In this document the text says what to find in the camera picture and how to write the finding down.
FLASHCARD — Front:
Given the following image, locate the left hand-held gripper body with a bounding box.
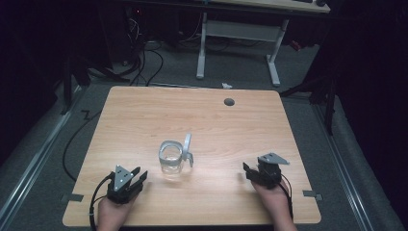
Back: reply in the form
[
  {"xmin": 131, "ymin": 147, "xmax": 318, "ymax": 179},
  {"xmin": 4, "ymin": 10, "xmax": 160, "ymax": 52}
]
[{"xmin": 106, "ymin": 165, "xmax": 144, "ymax": 205}]

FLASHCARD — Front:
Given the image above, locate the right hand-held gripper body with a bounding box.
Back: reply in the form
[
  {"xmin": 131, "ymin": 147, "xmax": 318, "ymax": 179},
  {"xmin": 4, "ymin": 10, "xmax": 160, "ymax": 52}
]
[{"xmin": 253, "ymin": 152, "xmax": 291, "ymax": 190}]

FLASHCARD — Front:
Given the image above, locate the clear glass jar with lid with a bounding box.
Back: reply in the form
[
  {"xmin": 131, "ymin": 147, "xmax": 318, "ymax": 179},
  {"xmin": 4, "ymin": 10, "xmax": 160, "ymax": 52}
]
[{"xmin": 158, "ymin": 133, "xmax": 195, "ymax": 176}]

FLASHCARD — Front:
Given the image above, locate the grey tape strip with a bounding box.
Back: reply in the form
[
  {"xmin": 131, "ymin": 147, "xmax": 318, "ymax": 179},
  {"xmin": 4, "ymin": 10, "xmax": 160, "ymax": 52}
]
[
  {"xmin": 60, "ymin": 192, "xmax": 85, "ymax": 204},
  {"xmin": 302, "ymin": 190, "xmax": 324, "ymax": 202}
]

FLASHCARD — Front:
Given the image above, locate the black metal stand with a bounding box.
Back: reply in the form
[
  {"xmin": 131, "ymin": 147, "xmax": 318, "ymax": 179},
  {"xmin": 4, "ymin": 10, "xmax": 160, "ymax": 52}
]
[
  {"xmin": 60, "ymin": 56, "xmax": 92, "ymax": 116},
  {"xmin": 278, "ymin": 71, "xmax": 340, "ymax": 137}
]

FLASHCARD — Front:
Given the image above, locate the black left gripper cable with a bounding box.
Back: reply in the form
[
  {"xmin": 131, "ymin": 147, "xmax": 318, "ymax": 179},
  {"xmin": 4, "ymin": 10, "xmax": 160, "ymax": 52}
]
[{"xmin": 89, "ymin": 171, "xmax": 115, "ymax": 231}]

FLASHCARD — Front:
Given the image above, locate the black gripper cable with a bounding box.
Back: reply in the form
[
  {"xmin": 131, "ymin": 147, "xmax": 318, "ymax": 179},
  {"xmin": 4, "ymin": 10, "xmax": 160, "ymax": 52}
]
[
  {"xmin": 89, "ymin": 171, "xmax": 115, "ymax": 231},
  {"xmin": 278, "ymin": 179, "xmax": 294, "ymax": 221}
]

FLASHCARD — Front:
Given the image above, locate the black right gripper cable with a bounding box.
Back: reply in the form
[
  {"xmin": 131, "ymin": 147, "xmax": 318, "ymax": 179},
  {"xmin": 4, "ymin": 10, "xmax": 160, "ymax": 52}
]
[{"xmin": 278, "ymin": 179, "xmax": 294, "ymax": 221}]

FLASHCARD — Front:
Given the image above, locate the black floor cable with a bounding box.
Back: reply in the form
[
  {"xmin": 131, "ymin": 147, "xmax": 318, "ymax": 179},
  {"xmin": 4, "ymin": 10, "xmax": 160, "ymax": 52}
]
[{"xmin": 62, "ymin": 109, "xmax": 103, "ymax": 183}]

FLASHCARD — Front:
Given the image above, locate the metal floor rail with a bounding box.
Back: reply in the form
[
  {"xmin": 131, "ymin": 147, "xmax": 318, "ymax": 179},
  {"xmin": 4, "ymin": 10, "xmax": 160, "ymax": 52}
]
[
  {"xmin": 0, "ymin": 86, "xmax": 85, "ymax": 227},
  {"xmin": 313, "ymin": 104, "xmax": 377, "ymax": 231}
]

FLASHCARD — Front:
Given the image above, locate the bundle of black cables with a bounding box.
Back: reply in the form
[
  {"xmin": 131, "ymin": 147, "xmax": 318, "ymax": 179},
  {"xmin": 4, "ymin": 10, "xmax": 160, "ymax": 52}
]
[{"xmin": 123, "ymin": 17, "xmax": 166, "ymax": 88}]

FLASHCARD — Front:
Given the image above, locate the white metal frame desk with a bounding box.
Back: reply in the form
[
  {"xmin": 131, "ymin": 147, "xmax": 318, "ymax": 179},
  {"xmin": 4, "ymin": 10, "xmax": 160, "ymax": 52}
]
[{"xmin": 195, "ymin": 0, "xmax": 331, "ymax": 89}]

